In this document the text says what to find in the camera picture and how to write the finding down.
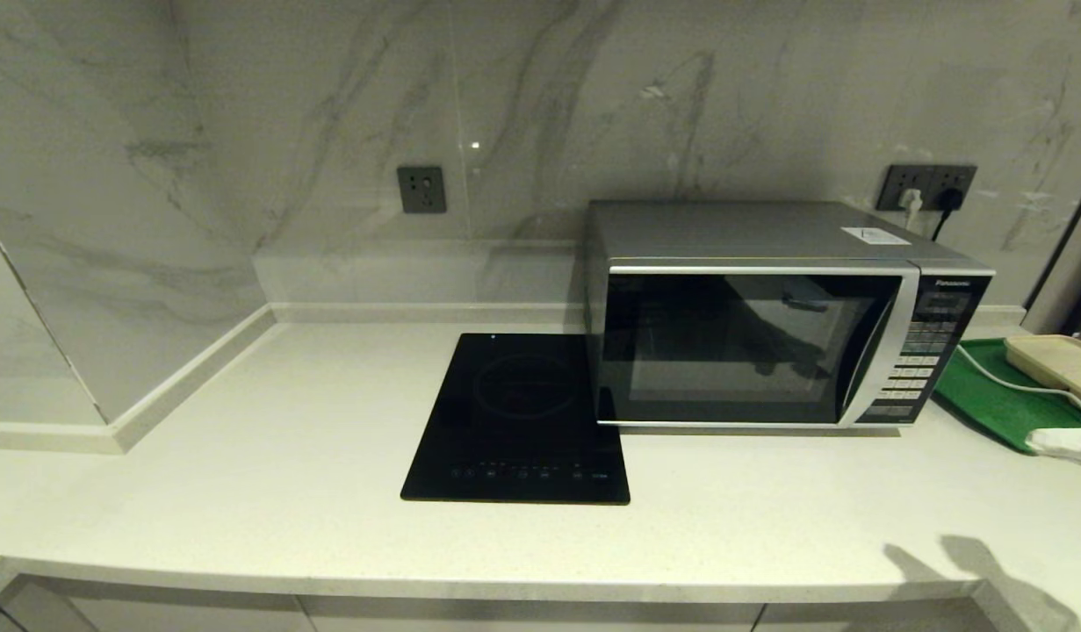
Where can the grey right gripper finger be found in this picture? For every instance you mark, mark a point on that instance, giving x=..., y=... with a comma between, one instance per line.
x=1071, y=445

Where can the microwave door with dark glass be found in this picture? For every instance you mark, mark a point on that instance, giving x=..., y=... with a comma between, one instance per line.
x=724, y=351

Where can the white paper sheet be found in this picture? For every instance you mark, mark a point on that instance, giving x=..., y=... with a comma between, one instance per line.
x=874, y=235

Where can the silver Panasonic microwave oven body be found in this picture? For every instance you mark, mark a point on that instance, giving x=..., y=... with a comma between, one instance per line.
x=724, y=228

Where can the beige plastic box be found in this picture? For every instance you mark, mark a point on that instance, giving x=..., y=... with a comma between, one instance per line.
x=1058, y=362

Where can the green plastic tray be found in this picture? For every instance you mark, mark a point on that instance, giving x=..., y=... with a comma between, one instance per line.
x=988, y=404

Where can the white power plug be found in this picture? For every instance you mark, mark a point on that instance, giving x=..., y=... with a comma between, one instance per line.
x=910, y=202

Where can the black induction cooktop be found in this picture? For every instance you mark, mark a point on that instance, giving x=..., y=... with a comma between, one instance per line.
x=514, y=421

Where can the grey cabinet side panel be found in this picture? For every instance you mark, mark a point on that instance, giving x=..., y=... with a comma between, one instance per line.
x=31, y=614

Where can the grey double wall socket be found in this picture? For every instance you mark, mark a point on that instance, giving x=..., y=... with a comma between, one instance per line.
x=931, y=177

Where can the grey single wall socket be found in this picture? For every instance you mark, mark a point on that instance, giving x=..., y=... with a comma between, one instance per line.
x=421, y=190

